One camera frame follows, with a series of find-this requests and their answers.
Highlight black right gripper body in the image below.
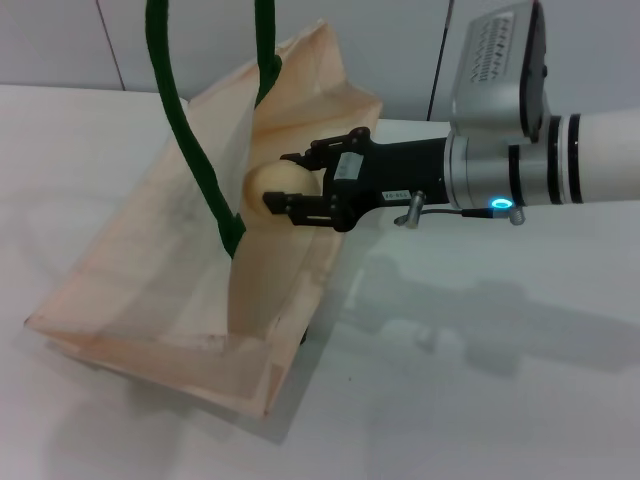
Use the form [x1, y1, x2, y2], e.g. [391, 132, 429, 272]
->
[322, 135, 451, 235]

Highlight round egg yolk pastry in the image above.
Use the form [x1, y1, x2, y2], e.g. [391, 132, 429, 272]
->
[243, 161, 322, 220]

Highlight cream canvas handbag green handle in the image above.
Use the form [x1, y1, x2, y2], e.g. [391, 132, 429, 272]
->
[22, 0, 385, 420]

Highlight black vertical wall strip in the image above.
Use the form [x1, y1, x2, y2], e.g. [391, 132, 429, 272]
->
[425, 0, 455, 122]

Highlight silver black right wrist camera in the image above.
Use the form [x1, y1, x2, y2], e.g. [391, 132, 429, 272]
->
[446, 0, 552, 147]

